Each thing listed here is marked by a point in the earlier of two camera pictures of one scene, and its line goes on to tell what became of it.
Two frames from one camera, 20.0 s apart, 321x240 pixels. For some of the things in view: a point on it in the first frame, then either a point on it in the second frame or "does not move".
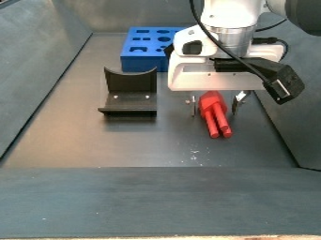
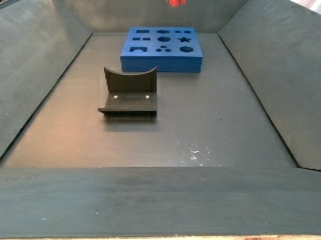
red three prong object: x=211 y=107 to x=176 y=3
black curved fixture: x=131 y=93 does not move
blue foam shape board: x=143 y=52 does not move
